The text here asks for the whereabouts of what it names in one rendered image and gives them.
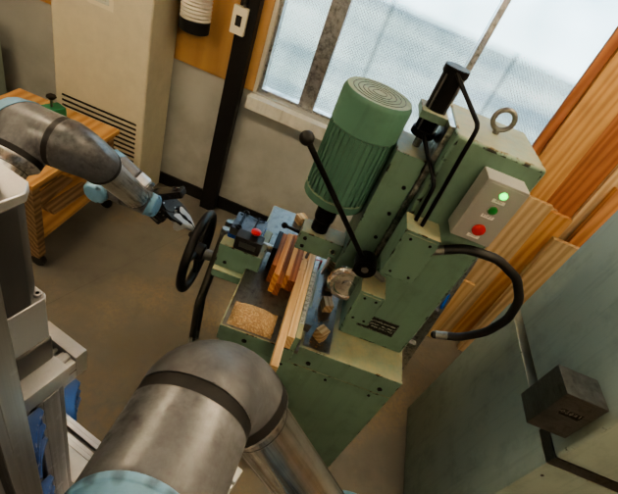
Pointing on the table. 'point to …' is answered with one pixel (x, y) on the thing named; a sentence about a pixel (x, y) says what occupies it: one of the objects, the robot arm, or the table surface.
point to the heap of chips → (252, 320)
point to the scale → (309, 292)
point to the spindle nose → (322, 221)
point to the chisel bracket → (311, 242)
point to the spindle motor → (357, 143)
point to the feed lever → (363, 265)
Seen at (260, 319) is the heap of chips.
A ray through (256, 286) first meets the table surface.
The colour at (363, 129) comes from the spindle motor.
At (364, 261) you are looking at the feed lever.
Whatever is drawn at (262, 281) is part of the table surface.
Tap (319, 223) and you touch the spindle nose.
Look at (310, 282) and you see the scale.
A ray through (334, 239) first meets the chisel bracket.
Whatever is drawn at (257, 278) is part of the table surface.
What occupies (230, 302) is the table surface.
